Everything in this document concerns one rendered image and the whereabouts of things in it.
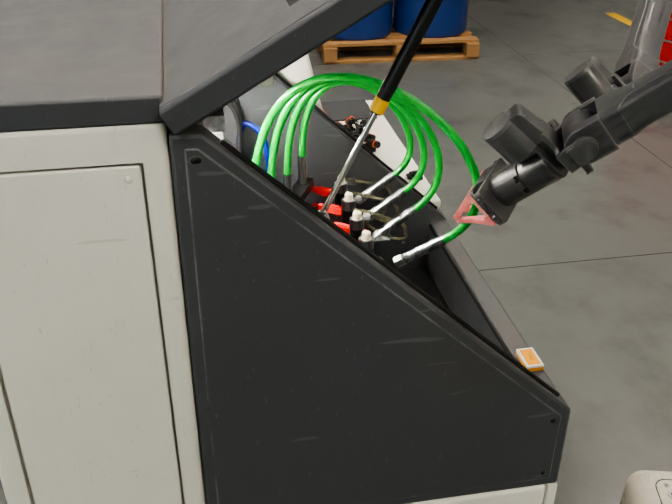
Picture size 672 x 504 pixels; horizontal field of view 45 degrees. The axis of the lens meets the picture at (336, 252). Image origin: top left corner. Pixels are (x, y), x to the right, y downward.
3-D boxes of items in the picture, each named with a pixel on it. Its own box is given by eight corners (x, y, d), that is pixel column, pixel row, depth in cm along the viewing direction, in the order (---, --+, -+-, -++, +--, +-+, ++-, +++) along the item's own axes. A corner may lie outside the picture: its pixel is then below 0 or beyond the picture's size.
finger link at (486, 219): (436, 212, 128) (477, 188, 121) (453, 187, 133) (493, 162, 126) (464, 242, 129) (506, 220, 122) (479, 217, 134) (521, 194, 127)
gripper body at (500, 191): (469, 197, 121) (504, 176, 116) (492, 161, 128) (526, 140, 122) (497, 228, 122) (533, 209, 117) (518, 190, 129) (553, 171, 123)
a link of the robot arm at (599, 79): (661, 81, 138) (624, 101, 145) (620, 30, 136) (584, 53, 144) (632, 120, 132) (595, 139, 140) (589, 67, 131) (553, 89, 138)
